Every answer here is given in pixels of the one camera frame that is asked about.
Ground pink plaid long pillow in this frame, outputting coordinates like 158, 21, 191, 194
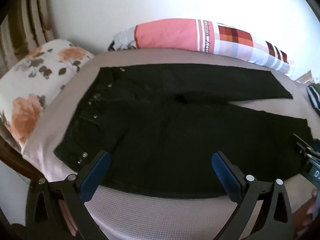
108, 18, 295, 77

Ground dark wooden bed frame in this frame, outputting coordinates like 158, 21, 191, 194
0, 127, 48, 183

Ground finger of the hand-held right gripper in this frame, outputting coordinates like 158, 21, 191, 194
292, 133, 320, 158

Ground floral print pillow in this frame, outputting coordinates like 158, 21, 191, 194
0, 39, 95, 155

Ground dark striped cloth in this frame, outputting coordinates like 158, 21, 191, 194
307, 84, 320, 117

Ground person's right hand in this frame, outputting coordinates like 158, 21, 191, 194
292, 188, 320, 233

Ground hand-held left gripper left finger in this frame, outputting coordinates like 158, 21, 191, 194
27, 151, 111, 240

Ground bed with beige sheet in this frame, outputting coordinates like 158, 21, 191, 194
21, 47, 320, 240

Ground wooden headboard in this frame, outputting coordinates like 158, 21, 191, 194
0, 0, 53, 63

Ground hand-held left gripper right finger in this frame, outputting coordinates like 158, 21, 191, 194
211, 151, 293, 240

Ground black pants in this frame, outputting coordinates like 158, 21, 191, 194
54, 64, 314, 199

